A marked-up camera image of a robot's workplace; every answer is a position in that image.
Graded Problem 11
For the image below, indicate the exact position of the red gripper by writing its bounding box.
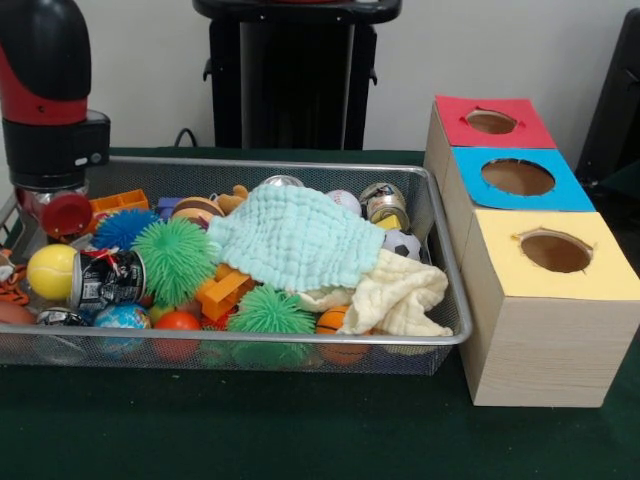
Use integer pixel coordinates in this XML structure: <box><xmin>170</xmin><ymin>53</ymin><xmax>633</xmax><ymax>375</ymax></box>
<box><xmin>16</xmin><ymin>187</ymin><xmax>95</xmax><ymax>239</ymax></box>

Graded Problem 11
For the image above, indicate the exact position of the orange toy building block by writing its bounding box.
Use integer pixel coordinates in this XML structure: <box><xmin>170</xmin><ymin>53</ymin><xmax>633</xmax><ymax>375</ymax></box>
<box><xmin>88</xmin><ymin>188</ymin><xmax>151</xmax><ymax>235</ymax></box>
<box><xmin>194</xmin><ymin>264</ymin><xmax>259</xmax><ymax>322</ymax></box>

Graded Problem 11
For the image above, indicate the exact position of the crushed black can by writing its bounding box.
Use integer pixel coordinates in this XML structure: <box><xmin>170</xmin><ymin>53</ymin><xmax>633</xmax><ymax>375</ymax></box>
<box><xmin>68</xmin><ymin>248</ymin><xmax>147</xmax><ymax>312</ymax></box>

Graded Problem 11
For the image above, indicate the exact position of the mint green cloth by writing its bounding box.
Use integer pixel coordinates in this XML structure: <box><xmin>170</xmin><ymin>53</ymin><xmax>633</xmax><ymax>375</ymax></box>
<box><xmin>205</xmin><ymin>184</ymin><xmax>387</xmax><ymax>294</ymax></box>

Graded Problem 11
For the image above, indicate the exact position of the silver mesh bin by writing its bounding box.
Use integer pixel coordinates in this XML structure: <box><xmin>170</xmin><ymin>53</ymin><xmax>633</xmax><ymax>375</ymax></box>
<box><xmin>0</xmin><ymin>154</ymin><xmax>475</xmax><ymax>377</ymax></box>

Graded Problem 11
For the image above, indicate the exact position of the wooden box with three holes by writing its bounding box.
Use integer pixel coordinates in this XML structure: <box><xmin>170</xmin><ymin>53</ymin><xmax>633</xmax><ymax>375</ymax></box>
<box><xmin>423</xmin><ymin>94</ymin><xmax>640</xmax><ymax>409</ymax></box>

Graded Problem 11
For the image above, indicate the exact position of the blue spiky rubber ball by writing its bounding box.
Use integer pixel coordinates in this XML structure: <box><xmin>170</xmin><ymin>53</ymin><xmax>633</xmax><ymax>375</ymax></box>
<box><xmin>91</xmin><ymin>207</ymin><xmax>162</xmax><ymax>252</ymax></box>

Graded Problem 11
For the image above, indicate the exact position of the yellow ball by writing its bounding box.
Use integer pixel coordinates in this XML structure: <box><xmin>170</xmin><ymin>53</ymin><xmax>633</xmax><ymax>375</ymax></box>
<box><xmin>26</xmin><ymin>244</ymin><xmax>79</xmax><ymax>301</ymax></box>

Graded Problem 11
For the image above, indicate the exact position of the green spiky rubber ball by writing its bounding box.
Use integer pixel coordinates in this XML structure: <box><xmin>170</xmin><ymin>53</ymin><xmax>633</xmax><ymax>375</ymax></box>
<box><xmin>227</xmin><ymin>284</ymin><xmax>304</xmax><ymax>335</ymax></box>
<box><xmin>132</xmin><ymin>217</ymin><xmax>219</xmax><ymax>307</ymax></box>

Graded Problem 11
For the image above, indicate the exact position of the white toy baseball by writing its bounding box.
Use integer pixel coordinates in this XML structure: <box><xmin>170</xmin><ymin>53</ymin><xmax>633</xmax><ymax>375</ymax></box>
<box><xmin>325</xmin><ymin>189</ymin><xmax>364</xmax><ymax>219</ymax></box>

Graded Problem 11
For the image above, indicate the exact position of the dark green tablecloth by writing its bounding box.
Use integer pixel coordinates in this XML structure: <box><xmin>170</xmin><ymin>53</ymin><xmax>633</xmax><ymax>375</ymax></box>
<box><xmin>597</xmin><ymin>159</ymin><xmax>640</xmax><ymax>202</ymax></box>
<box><xmin>0</xmin><ymin>145</ymin><xmax>640</xmax><ymax>480</ymax></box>

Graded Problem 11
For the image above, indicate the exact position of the black and white soccer ball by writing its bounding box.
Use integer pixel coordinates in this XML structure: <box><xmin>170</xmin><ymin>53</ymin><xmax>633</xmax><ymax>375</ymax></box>
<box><xmin>382</xmin><ymin>229</ymin><xmax>424</xmax><ymax>262</ymax></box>

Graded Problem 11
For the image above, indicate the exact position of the cream cloth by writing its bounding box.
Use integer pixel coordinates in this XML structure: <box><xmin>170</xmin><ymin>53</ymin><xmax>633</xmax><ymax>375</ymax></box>
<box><xmin>294</xmin><ymin>249</ymin><xmax>455</xmax><ymax>339</ymax></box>

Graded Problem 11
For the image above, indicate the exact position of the black cable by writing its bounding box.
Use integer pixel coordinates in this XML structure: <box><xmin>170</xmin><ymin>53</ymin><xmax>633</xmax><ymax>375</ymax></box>
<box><xmin>172</xmin><ymin>127</ymin><xmax>211</xmax><ymax>148</ymax></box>

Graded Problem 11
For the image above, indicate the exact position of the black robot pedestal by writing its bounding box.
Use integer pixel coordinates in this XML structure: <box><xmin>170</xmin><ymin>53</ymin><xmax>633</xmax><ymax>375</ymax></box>
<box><xmin>192</xmin><ymin>0</ymin><xmax>404</xmax><ymax>151</ymax></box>

